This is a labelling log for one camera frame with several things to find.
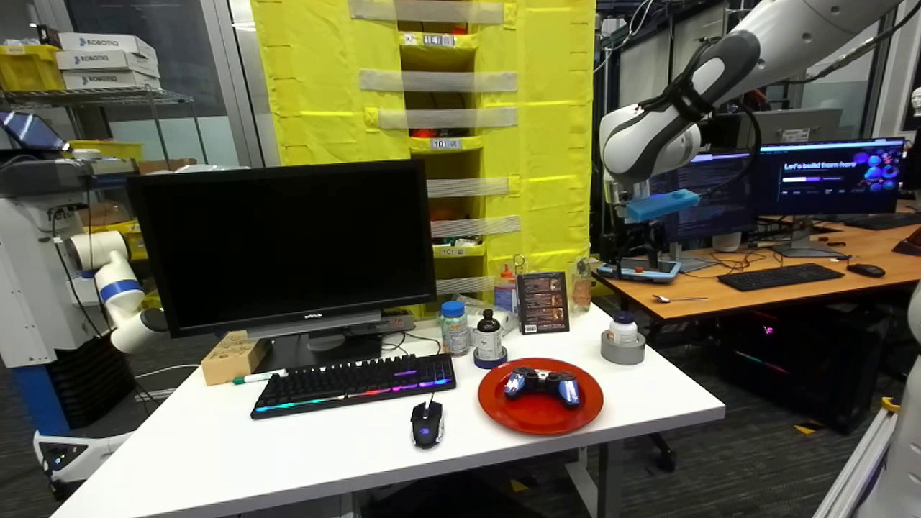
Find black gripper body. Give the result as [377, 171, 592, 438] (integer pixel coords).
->
[625, 217, 681, 264]

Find white container with dark cap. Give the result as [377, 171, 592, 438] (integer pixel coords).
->
[608, 309, 645, 352]

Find red plate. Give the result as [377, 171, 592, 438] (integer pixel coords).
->
[474, 353, 608, 438]

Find blue teach pendant tablet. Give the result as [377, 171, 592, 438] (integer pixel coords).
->
[595, 260, 684, 287]

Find glass jar with orange contents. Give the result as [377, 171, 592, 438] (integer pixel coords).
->
[567, 254, 595, 317]

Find monitor showing dark screen text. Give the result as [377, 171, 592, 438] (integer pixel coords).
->
[658, 151, 760, 254]

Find grey tape roll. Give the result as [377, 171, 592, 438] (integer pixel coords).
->
[599, 328, 647, 368]

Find plain black keyboard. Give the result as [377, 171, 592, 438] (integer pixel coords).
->
[717, 263, 847, 294]

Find wooden desk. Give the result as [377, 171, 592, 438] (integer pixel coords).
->
[590, 204, 921, 325]

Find black and blue game controller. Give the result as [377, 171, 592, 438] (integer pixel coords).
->
[500, 366, 583, 408]

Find dark bottle with white label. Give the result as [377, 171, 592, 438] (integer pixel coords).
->
[472, 309, 508, 372]

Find yellow fabric shelf unit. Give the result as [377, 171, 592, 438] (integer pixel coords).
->
[249, 0, 599, 300]

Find black computer tower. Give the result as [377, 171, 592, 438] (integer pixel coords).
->
[720, 303, 900, 438]

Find wide monitor with purple picture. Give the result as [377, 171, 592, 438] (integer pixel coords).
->
[754, 136, 908, 254]

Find clear jar with blue lid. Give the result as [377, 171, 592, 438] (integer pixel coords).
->
[438, 297, 472, 356]

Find plain black mouse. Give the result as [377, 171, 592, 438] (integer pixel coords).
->
[847, 260, 888, 283]

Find black computer mouse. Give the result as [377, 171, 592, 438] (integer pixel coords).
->
[408, 398, 447, 453]

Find backlit black keyboard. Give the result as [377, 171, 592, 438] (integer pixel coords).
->
[248, 352, 461, 423]

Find black computer monitor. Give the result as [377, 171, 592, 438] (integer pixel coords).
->
[126, 156, 441, 368]

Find white table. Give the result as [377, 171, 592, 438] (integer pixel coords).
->
[52, 303, 727, 518]

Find small cardboard box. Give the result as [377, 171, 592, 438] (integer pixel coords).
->
[198, 332, 270, 389]

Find white cardboard box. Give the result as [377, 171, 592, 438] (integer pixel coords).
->
[54, 28, 162, 73]
[59, 66, 167, 97]

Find white and blue mobile robot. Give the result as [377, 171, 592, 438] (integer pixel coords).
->
[0, 109, 162, 487]

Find yellow storage bin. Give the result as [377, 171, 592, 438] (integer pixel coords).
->
[0, 41, 68, 96]

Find dark picture frame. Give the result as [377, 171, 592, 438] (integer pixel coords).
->
[516, 270, 572, 336]

